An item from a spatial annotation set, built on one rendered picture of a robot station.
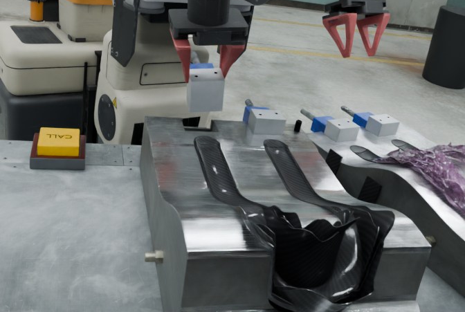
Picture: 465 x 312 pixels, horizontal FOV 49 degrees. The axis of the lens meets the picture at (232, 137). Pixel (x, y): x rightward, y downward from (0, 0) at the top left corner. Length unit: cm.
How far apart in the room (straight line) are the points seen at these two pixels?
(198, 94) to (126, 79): 38
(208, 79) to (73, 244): 29
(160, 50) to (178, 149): 43
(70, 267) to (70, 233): 6
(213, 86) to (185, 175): 15
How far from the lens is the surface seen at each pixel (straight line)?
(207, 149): 75
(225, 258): 48
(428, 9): 687
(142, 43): 112
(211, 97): 75
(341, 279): 58
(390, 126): 102
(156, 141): 73
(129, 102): 108
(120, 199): 76
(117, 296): 61
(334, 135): 93
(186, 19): 72
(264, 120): 80
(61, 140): 83
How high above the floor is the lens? 123
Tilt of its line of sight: 26 degrees down
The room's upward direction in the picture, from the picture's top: 11 degrees clockwise
